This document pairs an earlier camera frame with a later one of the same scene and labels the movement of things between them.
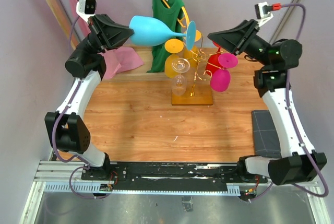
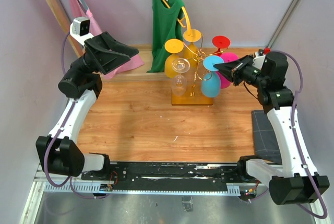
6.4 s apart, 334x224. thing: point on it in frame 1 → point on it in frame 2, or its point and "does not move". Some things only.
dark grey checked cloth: (266, 142) does not move
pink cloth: (117, 60) does not move
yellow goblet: (191, 55) does not move
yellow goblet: (171, 46) does not move
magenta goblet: (219, 79) does not move
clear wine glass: (179, 83) does not move
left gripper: (106, 32) → (108, 53)
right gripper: (237, 39) → (233, 70)
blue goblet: (149, 31) → (211, 81)
